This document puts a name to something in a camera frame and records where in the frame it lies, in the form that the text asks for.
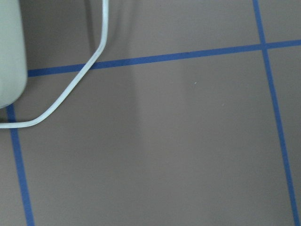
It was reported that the brown paper table cover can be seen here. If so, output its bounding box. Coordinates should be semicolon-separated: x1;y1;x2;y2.
0;0;301;226

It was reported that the cream and chrome toaster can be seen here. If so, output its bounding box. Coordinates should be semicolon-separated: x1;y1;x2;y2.
0;0;27;108

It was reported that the white toaster power cable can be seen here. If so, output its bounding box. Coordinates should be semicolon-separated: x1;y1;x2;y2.
0;0;110;129

